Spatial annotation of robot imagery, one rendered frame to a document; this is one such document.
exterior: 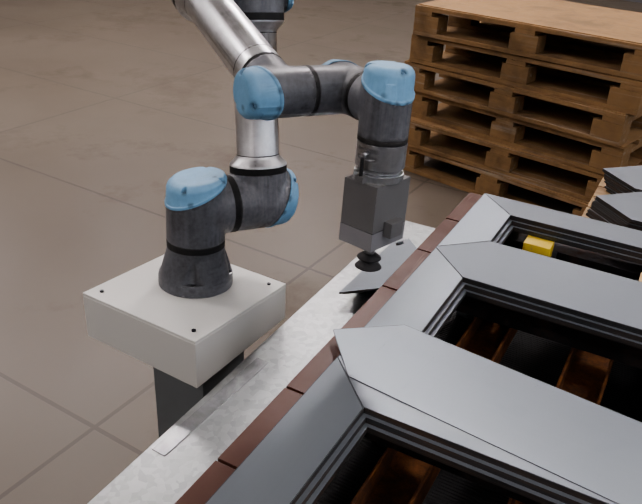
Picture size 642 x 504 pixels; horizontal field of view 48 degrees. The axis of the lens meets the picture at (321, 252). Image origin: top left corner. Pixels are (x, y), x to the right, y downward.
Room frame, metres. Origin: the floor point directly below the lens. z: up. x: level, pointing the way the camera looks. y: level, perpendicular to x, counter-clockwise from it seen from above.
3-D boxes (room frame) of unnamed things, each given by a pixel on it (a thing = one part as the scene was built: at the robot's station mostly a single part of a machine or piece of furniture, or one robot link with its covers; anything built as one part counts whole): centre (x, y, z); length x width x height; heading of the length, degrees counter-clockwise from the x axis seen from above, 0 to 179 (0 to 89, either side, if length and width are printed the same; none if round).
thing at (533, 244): (1.45, -0.49, 0.79); 0.06 x 0.05 x 0.04; 63
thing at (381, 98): (1.02, -0.08, 1.24); 0.09 x 0.08 x 0.11; 31
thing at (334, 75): (1.09, -0.02, 1.24); 0.11 x 0.11 x 0.08; 31
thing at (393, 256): (1.48, -0.19, 0.70); 0.39 x 0.12 x 0.04; 153
